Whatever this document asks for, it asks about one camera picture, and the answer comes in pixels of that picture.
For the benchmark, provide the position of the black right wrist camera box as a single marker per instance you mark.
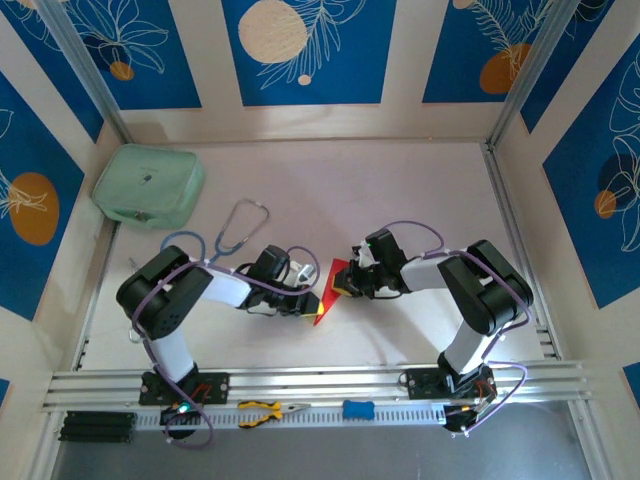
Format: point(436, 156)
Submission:
point(387, 250)

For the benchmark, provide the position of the blue sponge block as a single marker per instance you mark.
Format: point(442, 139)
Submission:
point(357, 410)

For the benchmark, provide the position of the mint green zip case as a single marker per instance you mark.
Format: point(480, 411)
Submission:
point(150, 185)

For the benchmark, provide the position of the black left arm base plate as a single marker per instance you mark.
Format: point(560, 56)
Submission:
point(215, 387)

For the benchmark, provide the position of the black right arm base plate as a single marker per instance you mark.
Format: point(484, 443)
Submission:
point(422, 382)

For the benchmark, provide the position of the aluminium mounting rail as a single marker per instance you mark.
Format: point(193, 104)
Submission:
point(325, 380)

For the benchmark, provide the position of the blue floral wall panel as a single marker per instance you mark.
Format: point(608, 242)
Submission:
point(320, 75)
point(150, 60)
point(465, 60)
point(590, 210)
point(30, 250)

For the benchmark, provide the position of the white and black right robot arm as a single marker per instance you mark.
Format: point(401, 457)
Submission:
point(425, 272)

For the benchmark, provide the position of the blue stethoscope with metal earpieces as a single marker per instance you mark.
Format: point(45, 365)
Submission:
point(218, 243)

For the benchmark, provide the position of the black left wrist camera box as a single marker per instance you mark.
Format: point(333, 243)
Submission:
point(272, 265)

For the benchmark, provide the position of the black profile stack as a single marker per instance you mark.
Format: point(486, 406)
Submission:
point(97, 427)

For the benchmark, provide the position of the grey metal sheet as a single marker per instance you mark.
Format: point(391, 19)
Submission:
point(325, 455)

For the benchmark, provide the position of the aluminium frame post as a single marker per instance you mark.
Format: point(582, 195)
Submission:
point(85, 70)
point(530, 70)

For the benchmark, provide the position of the aluminium side rail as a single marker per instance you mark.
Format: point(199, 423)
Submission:
point(501, 200)
point(111, 240)

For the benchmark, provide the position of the red paper sheet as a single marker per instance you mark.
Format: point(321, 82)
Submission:
point(331, 285)

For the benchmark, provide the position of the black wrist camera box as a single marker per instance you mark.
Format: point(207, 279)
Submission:
point(272, 265)
point(387, 250)

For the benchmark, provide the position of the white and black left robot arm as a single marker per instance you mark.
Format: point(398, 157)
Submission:
point(225, 290)

